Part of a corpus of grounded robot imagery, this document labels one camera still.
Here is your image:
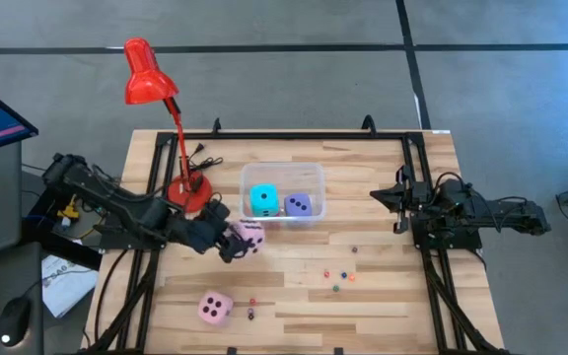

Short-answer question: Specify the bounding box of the clear plastic container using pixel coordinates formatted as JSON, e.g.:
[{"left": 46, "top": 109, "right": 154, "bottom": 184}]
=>
[{"left": 239, "top": 162, "right": 327, "bottom": 224}]

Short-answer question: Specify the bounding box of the black cable bundle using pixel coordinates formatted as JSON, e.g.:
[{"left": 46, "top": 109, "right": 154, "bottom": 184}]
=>
[
  {"left": 86, "top": 248, "right": 162, "bottom": 354},
  {"left": 421, "top": 248, "right": 492, "bottom": 352}
]

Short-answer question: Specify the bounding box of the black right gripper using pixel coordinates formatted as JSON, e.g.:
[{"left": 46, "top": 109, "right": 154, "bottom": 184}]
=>
[{"left": 370, "top": 165, "right": 427, "bottom": 235}]

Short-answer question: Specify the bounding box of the black lamp power cable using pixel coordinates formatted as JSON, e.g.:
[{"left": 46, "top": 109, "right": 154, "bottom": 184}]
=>
[{"left": 180, "top": 142, "right": 225, "bottom": 175}]

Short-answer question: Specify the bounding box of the red desk lamp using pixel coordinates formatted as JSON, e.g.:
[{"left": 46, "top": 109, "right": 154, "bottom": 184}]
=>
[{"left": 123, "top": 36, "right": 215, "bottom": 214}]

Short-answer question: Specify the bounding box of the white paper booklet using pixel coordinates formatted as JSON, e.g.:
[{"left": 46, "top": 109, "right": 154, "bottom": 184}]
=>
[{"left": 40, "top": 240, "right": 101, "bottom": 320}]

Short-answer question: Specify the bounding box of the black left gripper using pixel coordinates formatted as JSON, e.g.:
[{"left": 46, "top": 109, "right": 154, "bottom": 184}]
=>
[{"left": 184, "top": 199, "right": 254, "bottom": 264}]

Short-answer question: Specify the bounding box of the large teal foam die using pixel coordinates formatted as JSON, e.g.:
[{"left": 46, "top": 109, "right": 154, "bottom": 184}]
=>
[{"left": 248, "top": 183, "right": 281, "bottom": 218}]

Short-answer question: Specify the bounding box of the black computer mouse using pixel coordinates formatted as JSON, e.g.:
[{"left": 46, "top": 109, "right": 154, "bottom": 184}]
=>
[{"left": 0, "top": 294, "right": 33, "bottom": 348}]

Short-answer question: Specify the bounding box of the large purple foam die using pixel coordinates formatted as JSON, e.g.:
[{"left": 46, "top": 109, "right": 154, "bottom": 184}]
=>
[{"left": 283, "top": 192, "right": 314, "bottom": 218}]

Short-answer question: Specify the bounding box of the large pink foam die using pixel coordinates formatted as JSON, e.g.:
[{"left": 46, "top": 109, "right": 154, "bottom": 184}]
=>
[
  {"left": 197, "top": 290, "right": 235, "bottom": 326},
  {"left": 228, "top": 219, "right": 267, "bottom": 255}
]

